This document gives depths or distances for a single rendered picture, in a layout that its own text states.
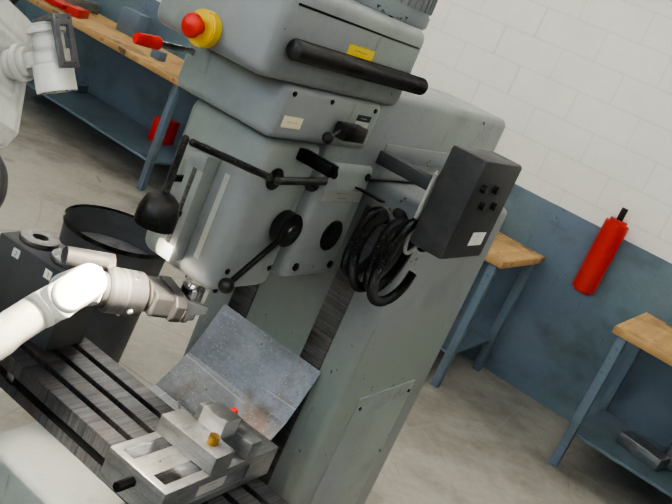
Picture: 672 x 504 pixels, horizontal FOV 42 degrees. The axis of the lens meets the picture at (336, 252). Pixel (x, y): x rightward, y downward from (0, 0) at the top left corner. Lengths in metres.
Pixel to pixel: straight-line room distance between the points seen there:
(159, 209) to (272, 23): 0.36
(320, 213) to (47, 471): 0.73
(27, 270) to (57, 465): 0.45
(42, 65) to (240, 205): 0.40
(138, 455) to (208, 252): 0.39
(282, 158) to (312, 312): 0.55
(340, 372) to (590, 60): 4.09
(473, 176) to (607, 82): 4.15
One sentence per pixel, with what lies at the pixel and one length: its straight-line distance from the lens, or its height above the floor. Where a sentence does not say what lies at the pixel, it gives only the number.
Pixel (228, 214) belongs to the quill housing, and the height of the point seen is 1.47.
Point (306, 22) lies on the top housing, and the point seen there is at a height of 1.83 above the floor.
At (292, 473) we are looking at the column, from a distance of 2.13.
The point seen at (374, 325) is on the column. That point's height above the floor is 1.26.
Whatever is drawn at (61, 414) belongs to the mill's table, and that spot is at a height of 0.92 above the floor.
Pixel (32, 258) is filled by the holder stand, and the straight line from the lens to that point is 2.02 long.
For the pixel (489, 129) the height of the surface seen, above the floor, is 1.73.
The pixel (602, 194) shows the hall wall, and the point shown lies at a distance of 5.70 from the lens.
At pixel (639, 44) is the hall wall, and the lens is 5.74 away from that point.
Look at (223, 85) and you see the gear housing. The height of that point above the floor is 1.67.
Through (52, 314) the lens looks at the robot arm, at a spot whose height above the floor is 1.21.
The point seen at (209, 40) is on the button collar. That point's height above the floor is 1.75.
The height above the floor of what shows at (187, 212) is 1.44.
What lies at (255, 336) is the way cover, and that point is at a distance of 2.11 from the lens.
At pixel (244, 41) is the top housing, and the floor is 1.77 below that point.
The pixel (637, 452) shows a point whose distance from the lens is 5.21.
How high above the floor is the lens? 1.90
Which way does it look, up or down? 16 degrees down
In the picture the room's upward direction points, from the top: 24 degrees clockwise
